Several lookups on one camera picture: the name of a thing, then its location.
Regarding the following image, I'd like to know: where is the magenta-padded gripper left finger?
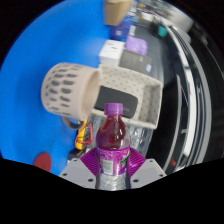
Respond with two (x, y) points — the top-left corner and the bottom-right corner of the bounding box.
(59, 147), (102, 190)

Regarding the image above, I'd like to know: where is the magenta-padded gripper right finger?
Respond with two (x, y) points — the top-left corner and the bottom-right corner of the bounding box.
(126, 147), (168, 190)

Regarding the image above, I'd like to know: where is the purple-capped clear drink bottle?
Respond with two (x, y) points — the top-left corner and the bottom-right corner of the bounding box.
(95, 102), (132, 192)

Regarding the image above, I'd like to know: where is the black box with white label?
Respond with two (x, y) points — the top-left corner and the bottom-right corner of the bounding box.
(67, 147), (86, 162)

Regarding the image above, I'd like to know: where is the yellow multimeter with leads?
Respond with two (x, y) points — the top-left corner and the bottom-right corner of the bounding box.
(74, 119), (98, 151)

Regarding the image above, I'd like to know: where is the grey small-drawer cabinet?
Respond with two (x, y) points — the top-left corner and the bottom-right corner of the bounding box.
(128, 124), (154, 158)

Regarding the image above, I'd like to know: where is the flat round red coaster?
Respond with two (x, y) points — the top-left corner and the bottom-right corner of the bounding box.
(32, 152), (53, 173)

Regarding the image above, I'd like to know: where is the black rectangular device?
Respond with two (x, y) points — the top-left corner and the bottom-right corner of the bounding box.
(94, 85), (139, 119)

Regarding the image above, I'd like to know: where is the beige mug with grey spots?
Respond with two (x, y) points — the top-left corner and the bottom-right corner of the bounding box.
(40, 62), (101, 129)

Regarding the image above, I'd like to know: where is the beige perforated tray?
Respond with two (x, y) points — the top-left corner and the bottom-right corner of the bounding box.
(89, 63), (164, 130)

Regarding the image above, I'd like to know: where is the dark grey box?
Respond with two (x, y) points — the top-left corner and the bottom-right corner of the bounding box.
(118, 48), (154, 74)

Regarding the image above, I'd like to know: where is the small white box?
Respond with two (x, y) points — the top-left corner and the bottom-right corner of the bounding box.
(98, 39), (126, 67)

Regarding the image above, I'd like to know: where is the purple bag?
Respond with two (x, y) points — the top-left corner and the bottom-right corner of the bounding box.
(124, 34), (149, 57)

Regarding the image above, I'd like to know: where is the small teal device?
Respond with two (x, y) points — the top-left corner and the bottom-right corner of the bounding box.
(157, 24), (168, 38)

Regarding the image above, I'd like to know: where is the blue box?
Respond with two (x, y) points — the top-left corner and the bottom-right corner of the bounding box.
(109, 16), (134, 43)

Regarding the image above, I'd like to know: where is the brown cardboard box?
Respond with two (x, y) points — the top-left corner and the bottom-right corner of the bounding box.
(103, 0), (134, 27)

